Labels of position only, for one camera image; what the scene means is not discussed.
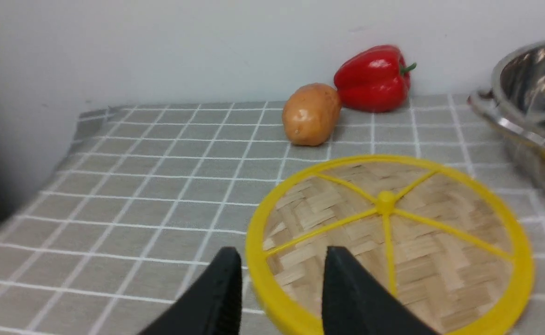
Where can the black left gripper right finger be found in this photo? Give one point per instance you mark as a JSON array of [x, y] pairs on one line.
[[354, 303]]

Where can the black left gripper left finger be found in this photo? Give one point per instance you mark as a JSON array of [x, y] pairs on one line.
[[212, 305]]

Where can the yellow rimmed bamboo steamer lid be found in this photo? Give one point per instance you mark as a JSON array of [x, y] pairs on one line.
[[440, 242]]

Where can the stainless steel pot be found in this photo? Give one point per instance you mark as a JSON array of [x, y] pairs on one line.
[[515, 107]]

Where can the grey checked tablecloth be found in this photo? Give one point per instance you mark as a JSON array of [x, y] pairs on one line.
[[151, 192]]

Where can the brown potato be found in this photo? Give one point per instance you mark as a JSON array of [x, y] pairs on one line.
[[310, 115]]

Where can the red bell pepper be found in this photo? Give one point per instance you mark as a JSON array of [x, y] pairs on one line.
[[376, 80]]

